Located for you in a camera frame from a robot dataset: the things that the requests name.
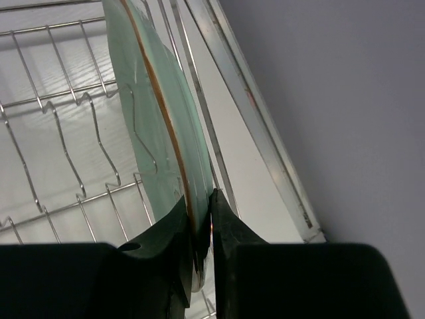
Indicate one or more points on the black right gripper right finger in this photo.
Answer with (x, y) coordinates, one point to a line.
(257, 279)

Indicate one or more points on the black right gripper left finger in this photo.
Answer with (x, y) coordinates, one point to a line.
(147, 277)

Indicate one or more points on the green flower pattern plate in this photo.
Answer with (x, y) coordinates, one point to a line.
(163, 123)

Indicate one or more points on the metal wire dish rack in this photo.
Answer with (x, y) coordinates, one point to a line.
(67, 162)

